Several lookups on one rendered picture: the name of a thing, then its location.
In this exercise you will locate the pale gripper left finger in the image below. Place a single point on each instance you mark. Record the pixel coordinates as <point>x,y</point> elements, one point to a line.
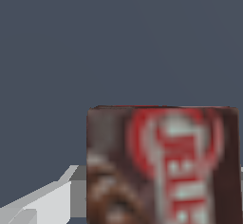
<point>50,199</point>

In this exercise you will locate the brown box with red logo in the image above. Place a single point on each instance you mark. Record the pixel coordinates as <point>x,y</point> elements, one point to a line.
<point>164,167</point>

